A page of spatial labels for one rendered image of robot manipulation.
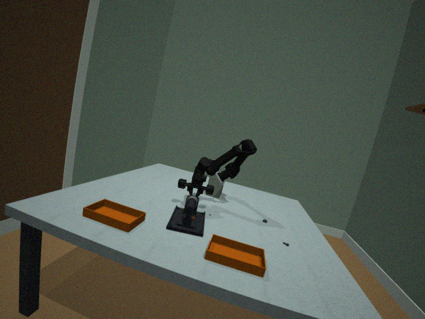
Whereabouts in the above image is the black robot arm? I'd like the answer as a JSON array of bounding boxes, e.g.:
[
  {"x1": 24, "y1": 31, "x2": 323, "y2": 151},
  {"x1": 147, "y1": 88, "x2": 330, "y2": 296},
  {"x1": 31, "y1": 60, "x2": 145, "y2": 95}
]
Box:
[{"x1": 191, "y1": 139, "x2": 257, "y2": 185}]

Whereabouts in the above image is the orange shallow tray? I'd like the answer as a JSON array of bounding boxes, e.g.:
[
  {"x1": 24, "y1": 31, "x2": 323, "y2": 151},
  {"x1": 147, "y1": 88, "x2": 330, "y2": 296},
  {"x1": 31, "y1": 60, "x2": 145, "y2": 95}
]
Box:
[
  {"x1": 204, "y1": 234, "x2": 266, "y2": 278},
  {"x1": 82, "y1": 199, "x2": 146, "y2": 232}
]

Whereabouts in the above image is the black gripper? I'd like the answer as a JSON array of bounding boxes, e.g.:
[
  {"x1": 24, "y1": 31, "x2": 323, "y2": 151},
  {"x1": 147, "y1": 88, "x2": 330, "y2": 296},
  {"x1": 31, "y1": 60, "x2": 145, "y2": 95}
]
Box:
[{"x1": 178, "y1": 179, "x2": 214, "y2": 197}]

